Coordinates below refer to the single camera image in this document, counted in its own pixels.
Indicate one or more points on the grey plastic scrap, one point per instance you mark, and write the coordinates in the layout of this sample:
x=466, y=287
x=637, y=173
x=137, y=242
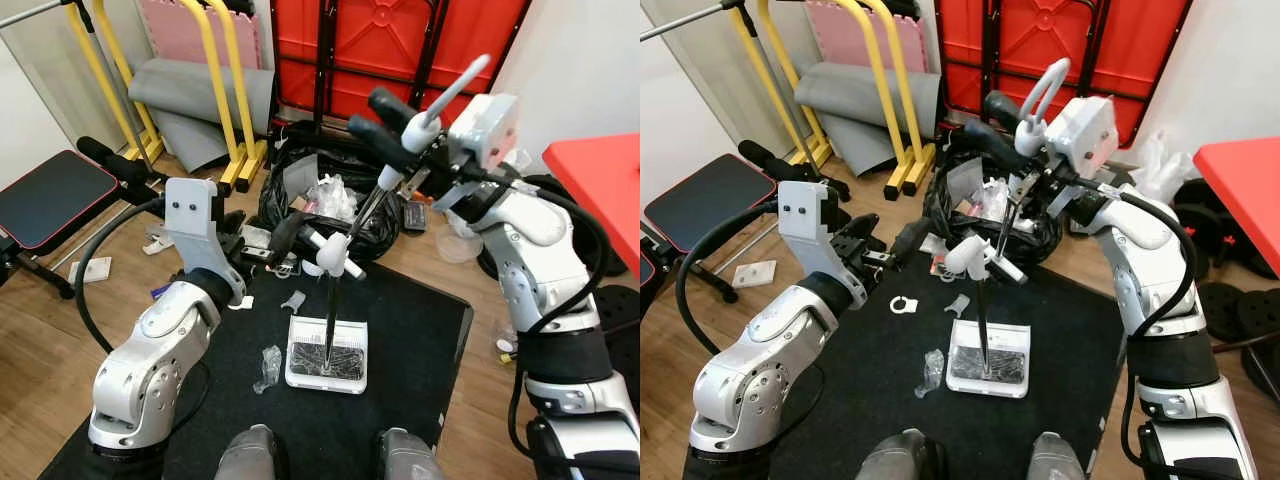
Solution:
x=293, y=302
x=958, y=306

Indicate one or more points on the black weight bench red trim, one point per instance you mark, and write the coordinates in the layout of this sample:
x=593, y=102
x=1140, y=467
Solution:
x=55, y=195
x=710, y=200

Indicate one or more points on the black dumbbell red collar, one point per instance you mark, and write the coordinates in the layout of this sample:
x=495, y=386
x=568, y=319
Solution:
x=1200, y=230

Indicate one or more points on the silver left robot leg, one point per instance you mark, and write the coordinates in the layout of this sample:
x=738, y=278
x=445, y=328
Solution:
x=252, y=455
x=900, y=458

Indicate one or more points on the silver bar black ends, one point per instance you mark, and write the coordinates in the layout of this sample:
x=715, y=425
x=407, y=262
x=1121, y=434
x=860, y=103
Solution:
x=690, y=20
x=40, y=10

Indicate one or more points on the clear plastic cup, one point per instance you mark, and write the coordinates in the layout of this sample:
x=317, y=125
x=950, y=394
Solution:
x=460, y=245

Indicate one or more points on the black weight plate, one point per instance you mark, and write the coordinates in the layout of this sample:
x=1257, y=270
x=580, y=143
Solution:
x=1220, y=312
x=620, y=315

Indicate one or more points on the grey rolled mat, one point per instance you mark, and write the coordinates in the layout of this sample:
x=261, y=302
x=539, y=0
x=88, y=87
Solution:
x=180, y=95
x=850, y=100

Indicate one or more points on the black floor mat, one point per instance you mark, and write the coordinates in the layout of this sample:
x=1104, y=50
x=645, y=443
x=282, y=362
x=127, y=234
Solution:
x=420, y=350
x=1070, y=350

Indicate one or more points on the white plastic bag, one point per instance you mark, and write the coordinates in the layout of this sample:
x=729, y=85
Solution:
x=1165, y=170

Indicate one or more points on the red table top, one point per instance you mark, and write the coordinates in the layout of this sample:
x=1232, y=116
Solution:
x=600, y=180
x=1245, y=180

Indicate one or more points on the clear crumpled plastic wrapper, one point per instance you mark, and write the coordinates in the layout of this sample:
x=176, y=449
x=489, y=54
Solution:
x=268, y=368
x=930, y=374

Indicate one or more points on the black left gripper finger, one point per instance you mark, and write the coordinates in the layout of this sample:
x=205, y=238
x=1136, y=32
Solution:
x=295, y=238
x=913, y=240

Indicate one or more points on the yellow metal tube frame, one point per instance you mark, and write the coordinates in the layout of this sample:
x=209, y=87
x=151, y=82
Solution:
x=905, y=170
x=240, y=175

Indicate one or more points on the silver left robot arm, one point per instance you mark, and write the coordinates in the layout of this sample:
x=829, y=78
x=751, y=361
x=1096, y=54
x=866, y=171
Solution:
x=150, y=360
x=770, y=370

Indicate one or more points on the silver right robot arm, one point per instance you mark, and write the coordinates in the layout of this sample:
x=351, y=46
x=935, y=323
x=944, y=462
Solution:
x=1140, y=250
x=530, y=240

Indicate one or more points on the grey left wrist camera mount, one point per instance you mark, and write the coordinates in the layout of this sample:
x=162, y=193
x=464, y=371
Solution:
x=190, y=215
x=805, y=220

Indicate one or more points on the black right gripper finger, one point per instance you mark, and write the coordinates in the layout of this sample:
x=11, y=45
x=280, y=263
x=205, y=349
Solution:
x=380, y=143
x=1012, y=113
x=998, y=147
x=398, y=110

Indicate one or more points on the white flat cardboard box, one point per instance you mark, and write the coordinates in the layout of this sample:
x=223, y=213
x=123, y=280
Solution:
x=755, y=275
x=90, y=271

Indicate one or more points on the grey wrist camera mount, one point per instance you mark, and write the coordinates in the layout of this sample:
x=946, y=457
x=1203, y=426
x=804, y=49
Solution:
x=1090, y=135
x=805, y=220
x=190, y=215
x=485, y=130

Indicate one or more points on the pink foam mat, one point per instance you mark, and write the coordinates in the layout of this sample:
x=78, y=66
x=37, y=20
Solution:
x=835, y=35
x=165, y=30

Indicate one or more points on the black trash bag bin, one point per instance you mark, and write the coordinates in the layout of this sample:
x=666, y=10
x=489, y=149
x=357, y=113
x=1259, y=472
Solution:
x=375, y=235
x=1040, y=240

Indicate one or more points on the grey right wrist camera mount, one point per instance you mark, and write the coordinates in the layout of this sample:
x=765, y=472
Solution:
x=1090, y=135
x=485, y=130

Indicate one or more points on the red folding table black frame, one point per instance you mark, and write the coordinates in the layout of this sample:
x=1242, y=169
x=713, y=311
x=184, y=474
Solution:
x=340, y=50
x=960, y=50

